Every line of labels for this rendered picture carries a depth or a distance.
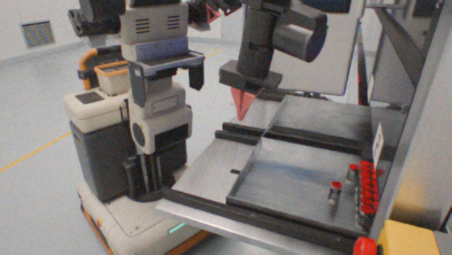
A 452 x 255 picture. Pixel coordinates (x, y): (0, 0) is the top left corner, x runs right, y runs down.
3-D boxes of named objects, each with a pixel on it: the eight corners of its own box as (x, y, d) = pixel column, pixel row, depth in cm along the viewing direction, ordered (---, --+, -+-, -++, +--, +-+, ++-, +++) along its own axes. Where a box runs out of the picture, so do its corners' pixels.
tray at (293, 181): (396, 175, 70) (400, 163, 68) (415, 264, 48) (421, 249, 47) (260, 148, 81) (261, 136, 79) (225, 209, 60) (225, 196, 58)
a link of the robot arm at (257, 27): (264, -1, 49) (242, -2, 45) (299, 10, 45) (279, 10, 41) (254, 39, 52) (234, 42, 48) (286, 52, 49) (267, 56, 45)
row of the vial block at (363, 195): (365, 177, 69) (370, 161, 67) (367, 232, 54) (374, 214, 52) (355, 175, 69) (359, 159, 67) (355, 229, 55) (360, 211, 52)
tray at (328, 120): (385, 118, 98) (387, 109, 96) (393, 158, 76) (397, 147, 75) (285, 103, 109) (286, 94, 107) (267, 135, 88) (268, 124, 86)
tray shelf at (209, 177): (382, 117, 103) (383, 112, 102) (416, 298, 45) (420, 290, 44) (253, 98, 119) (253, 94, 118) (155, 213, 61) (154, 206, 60)
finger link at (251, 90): (246, 131, 53) (258, 84, 48) (211, 119, 55) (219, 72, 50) (257, 116, 59) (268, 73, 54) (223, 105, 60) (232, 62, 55)
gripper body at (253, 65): (272, 96, 48) (285, 52, 44) (216, 77, 51) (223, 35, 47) (280, 84, 54) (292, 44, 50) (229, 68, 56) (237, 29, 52)
